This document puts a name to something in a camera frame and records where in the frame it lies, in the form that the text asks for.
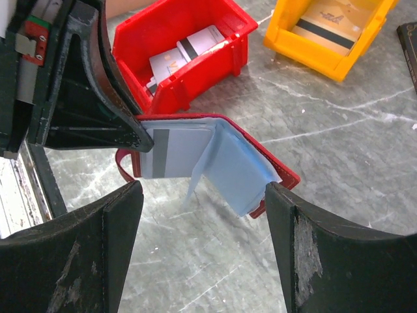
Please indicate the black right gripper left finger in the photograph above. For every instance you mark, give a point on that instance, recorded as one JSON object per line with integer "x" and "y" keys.
{"x": 77, "y": 262}

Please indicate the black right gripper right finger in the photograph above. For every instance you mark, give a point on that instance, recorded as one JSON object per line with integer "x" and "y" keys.
{"x": 330, "y": 264}

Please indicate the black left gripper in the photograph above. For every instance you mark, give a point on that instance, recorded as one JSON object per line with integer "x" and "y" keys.
{"x": 60, "y": 86}

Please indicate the white credit card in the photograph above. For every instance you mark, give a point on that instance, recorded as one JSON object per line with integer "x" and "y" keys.
{"x": 167, "y": 63}

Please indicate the red plastic bin with cards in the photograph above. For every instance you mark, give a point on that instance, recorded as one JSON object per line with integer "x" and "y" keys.
{"x": 157, "y": 29}

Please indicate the grey striped card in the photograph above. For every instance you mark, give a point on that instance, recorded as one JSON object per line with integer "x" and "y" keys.
{"x": 175, "y": 152}

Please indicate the red leather card holder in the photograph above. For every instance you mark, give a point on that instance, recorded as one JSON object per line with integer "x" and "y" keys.
{"x": 233, "y": 161}

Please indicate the gold card in yellow bin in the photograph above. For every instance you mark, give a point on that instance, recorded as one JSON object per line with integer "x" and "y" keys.
{"x": 335, "y": 25}

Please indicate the peach plastic desk organizer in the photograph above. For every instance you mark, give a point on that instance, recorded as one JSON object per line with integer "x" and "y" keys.
{"x": 117, "y": 7}

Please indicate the yellow plastic bin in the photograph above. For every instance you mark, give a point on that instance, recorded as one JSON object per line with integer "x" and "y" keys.
{"x": 335, "y": 66}

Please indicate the dark booklet three days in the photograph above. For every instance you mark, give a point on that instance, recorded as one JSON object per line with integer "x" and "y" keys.
{"x": 407, "y": 37}

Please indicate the aluminium mounting rail frame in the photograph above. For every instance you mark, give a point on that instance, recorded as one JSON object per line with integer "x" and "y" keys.
{"x": 29, "y": 192}

